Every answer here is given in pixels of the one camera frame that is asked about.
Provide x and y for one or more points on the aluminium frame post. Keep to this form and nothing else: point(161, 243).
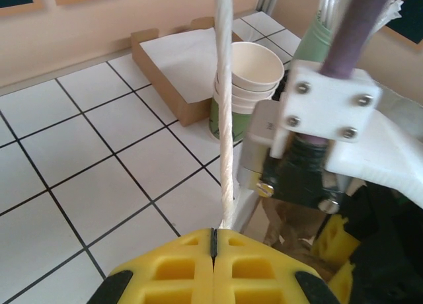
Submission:
point(269, 0)

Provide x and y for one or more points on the brown cardboard napkin box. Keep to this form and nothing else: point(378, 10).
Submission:
point(158, 79)

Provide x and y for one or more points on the white paper napkins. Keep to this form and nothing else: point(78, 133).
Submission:
point(185, 62)

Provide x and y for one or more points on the green paper cup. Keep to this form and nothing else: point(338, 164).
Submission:
point(216, 119)
point(254, 90)
point(252, 99)

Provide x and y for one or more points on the mint green straw holder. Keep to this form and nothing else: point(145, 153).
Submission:
point(310, 43)

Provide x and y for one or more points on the white wrapped straw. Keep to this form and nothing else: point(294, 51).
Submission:
point(325, 3)
point(391, 10)

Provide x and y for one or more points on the stack of white paper cups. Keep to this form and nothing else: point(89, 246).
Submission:
point(257, 62)

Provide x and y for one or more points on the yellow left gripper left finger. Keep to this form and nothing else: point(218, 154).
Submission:
point(172, 271)

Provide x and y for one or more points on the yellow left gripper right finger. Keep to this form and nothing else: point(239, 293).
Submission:
point(257, 271)

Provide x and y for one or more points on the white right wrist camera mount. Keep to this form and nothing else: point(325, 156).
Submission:
point(330, 96)

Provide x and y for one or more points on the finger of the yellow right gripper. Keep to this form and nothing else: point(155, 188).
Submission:
point(343, 274)
point(333, 238)

